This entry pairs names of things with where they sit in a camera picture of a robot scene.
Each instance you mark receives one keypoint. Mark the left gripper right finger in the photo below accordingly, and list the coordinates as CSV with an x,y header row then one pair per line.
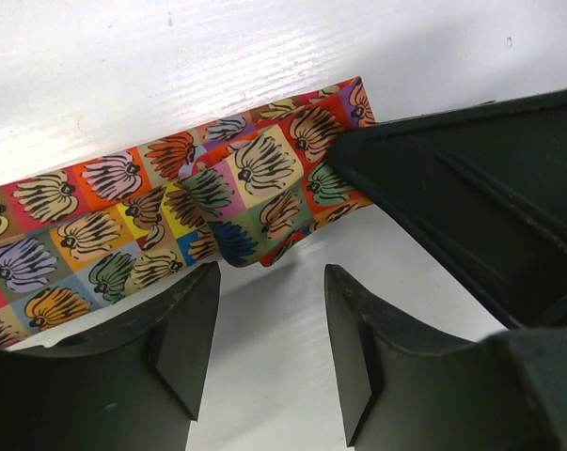
x,y
404,385

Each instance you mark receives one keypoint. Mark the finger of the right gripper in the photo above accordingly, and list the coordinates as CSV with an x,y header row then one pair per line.
x,y
484,191

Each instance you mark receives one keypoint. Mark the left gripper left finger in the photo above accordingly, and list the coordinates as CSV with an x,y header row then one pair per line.
x,y
134,382

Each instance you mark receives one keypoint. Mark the colourful squares patterned tie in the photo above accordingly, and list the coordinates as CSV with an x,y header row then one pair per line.
x,y
245,188

